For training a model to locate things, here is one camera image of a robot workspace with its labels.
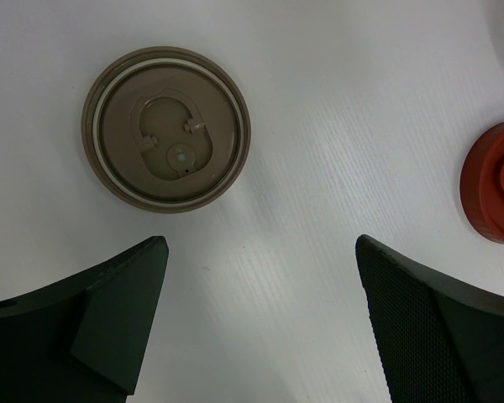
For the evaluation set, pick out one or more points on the brown round lid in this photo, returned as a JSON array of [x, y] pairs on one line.
[[165, 129]]

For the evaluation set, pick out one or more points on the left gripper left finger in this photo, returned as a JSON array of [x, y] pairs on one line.
[[83, 338]]

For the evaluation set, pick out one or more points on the red round lid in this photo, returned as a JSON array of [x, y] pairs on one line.
[[481, 184]]

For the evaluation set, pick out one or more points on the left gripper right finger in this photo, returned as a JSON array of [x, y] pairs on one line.
[[439, 339]]

